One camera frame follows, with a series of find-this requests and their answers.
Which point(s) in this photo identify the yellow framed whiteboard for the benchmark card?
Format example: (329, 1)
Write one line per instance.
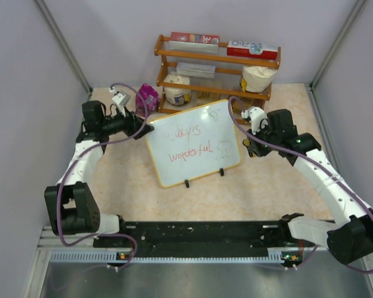
(193, 143)

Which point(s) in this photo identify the orange wooden shelf rack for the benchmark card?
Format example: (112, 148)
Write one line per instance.
(226, 76)

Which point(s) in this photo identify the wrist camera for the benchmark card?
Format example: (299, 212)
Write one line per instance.
(256, 116)
(120, 100)

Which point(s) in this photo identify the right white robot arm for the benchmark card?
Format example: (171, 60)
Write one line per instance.
(349, 236)

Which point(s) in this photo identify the aluminium frame post left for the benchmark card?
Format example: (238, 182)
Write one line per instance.
(63, 45)

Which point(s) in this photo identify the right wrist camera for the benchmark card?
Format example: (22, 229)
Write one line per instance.
(256, 116)

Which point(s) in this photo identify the white round tub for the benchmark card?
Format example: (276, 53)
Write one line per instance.
(177, 96)

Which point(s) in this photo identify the purple snack bag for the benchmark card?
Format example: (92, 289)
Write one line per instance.
(148, 95)

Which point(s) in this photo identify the aluminium frame post right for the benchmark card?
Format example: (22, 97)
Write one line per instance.
(352, 18)

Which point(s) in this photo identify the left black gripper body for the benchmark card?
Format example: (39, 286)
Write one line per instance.
(115, 124)

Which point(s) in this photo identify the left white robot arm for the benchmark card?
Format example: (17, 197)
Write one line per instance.
(70, 204)

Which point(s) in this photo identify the clear plastic box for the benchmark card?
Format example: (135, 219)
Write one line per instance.
(195, 70)

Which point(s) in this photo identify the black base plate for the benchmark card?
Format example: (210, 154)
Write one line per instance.
(209, 239)

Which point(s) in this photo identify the brown scouring pad pack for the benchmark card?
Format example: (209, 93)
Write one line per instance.
(245, 103)

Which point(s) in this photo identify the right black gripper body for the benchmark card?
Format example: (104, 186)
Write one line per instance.
(265, 149)

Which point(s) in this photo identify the red white box right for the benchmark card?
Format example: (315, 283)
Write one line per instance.
(251, 50)

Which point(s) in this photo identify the yellow black eraser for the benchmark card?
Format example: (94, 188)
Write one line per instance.
(246, 143)

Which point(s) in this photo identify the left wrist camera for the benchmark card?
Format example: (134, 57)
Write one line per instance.
(120, 100)

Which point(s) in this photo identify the aluminium frame post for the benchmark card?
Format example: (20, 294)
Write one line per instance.
(352, 18)
(63, 45)

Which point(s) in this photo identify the cream paper bag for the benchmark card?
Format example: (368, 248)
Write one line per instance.
(255, 79)

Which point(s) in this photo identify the red foil box left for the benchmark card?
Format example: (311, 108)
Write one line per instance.
(182, 37)

